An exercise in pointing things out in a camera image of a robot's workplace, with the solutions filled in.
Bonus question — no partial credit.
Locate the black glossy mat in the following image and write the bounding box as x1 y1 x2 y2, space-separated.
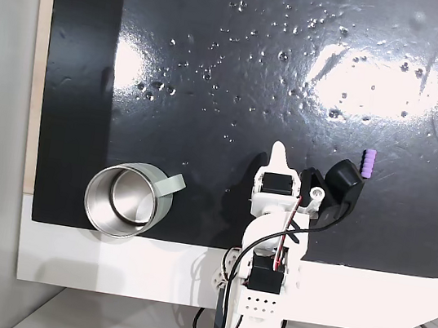
17 0 438 284

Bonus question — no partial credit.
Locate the grey-green steel mug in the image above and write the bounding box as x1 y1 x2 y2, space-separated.
78 154 190 249

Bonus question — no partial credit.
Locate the black oval camera box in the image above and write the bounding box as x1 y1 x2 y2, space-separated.
293 152 369 236

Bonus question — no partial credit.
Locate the purple ribbed pen grip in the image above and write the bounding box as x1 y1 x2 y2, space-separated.
358 147 379 181

